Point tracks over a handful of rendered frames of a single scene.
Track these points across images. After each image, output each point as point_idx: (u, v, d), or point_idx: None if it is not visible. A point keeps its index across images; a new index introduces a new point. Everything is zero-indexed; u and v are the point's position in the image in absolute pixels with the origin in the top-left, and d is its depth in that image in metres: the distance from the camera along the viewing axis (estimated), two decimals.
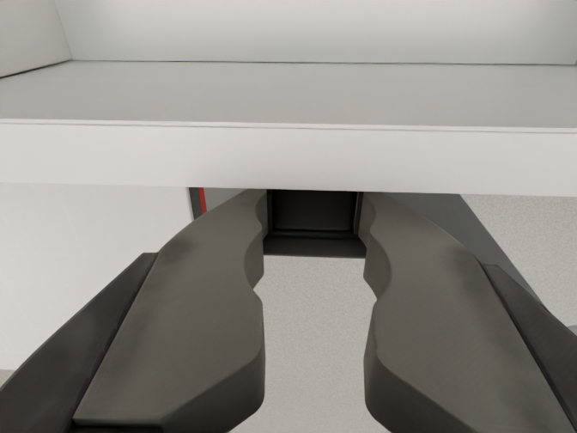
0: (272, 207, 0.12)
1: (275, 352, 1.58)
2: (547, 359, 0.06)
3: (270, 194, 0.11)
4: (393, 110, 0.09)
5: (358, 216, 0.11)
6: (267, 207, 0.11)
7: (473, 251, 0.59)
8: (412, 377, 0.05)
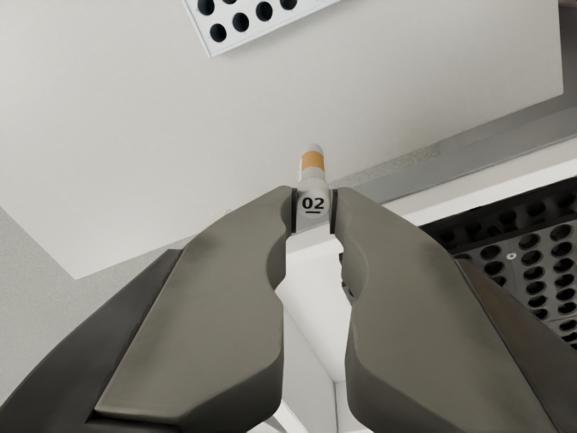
0: None
1: (3, 212, 1.36)
2: (520, 350, 0.06)
3: (294, 196, 0.11)
4: (300, 405, 0.31)
5: (333, 216, 0.11)
6: (291, 209, 0.11)
7: None
8: (393, 377, 0.05)
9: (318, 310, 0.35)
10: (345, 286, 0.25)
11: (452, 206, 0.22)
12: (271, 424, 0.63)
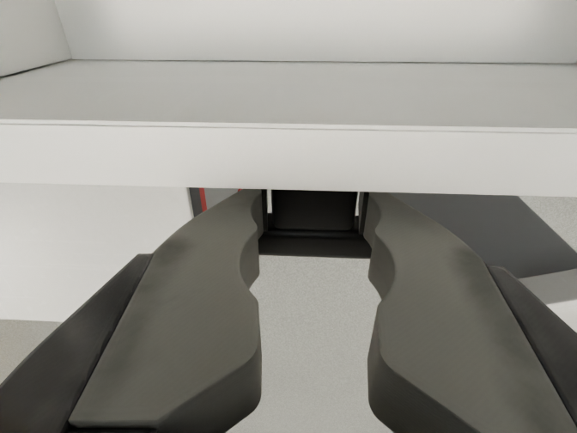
0: (272, 207, 0.12)
1: (275, 337, 1.54)
2: (553, 362, 0.06)
3: (264, 194, 0.11)
4: (393, 110, 0.09)
5: (363, 216, 0.11)
6: (262, 207, 0.11)
7: (490, 203, 0.54)
8: (416, 377, 0.05)
9: None
10: None
11: None
12: None
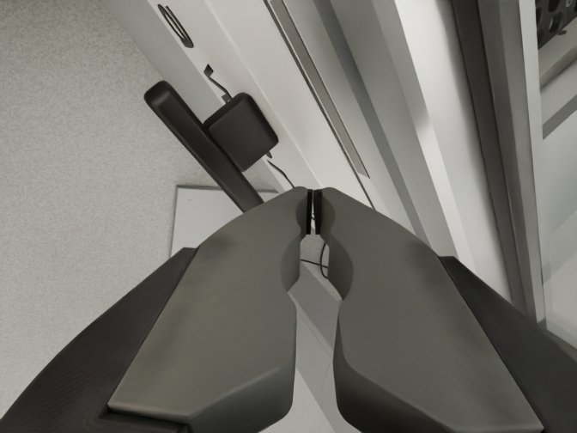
0: None
1: None
2: (505, 344, 0.06)
3: (310, 197, 0.11)
4: None
5: (318, 217, 0.11)
6: (306, 210, 0.11)
7: None
8: (381, 378, 0.05)
9: None
10: None
11: None
12: None
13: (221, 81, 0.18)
